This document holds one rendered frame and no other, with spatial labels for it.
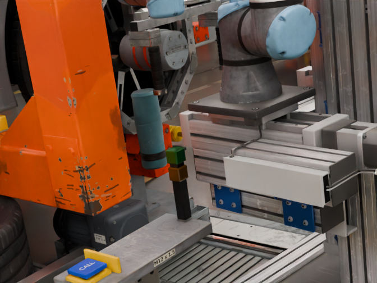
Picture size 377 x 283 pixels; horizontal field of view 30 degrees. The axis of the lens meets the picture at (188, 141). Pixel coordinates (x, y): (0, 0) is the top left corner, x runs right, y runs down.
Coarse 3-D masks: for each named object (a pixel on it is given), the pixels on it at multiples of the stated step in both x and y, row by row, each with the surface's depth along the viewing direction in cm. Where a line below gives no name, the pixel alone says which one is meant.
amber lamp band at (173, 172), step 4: (168, 168) 193; (172, 168) 192; (176, 168) 191; (180, 168) 191; (184, 168) 192; (172, 172) 192; (176, 172) 191; (180, 172) 191; (184, 172) 192; (172, 176) 192; (176, 176) 192; (180, 176) 191; (184, 176) 192; (172, 180) 193; (176, 180) 192; (180, 180) 191
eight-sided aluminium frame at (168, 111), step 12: (180, 24) 260; (192, 36) 260; (192, 48) 260; (192, 60) 261; (180, 72) 263; (192, 72) 262; (180, 84) 258; (168, 96) 259; (180, 96) 257; (168, 108) 253; (132, 120) 240; (132, 132) 240
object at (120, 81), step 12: (108, 12) 241; (120, 12) 248; (108, 24) 242; (120, 24) 248; (168, 24) 262; (108, 36) 242; (120, 36) 252; (120, 60) 253; (120, 72) 248; (132, 72) 252; (144, 72) 272; (168, 72) 264; (120, 84) 249; (132, 84) 255; (144, 84) 270; (120, 96) 249; (120, 108) 249; (132, 108) 261
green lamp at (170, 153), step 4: (172, 148) 192; (176, 148) 191; (180, 148) 191; (184, 148) 192; (168, 152) 191; (172, 152) 190; (176, 152) 189; (180, 152) 190; (184, 152) 192; (168, 156) 191; (172, 156) 190; (176, 156) 189; (180, 156) 190; (184, 156) 192; (168, 160) 192; (172, 160) 191; (176, 160) 190; (180, 160) 191; (184, 160) 192; (172, 164) 191; (176, 164) 190
